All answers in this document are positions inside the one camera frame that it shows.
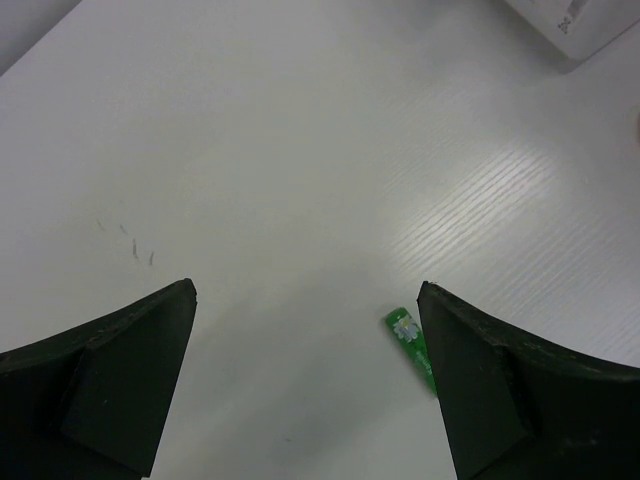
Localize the white compartment organizer box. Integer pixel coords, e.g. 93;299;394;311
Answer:
505;0;640;60

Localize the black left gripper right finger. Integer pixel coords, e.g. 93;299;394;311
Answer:
417;282;639;479

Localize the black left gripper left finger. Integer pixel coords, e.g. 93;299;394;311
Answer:
1;279;197;479

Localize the green lip balm tube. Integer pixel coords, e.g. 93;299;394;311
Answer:
383;308;437;395

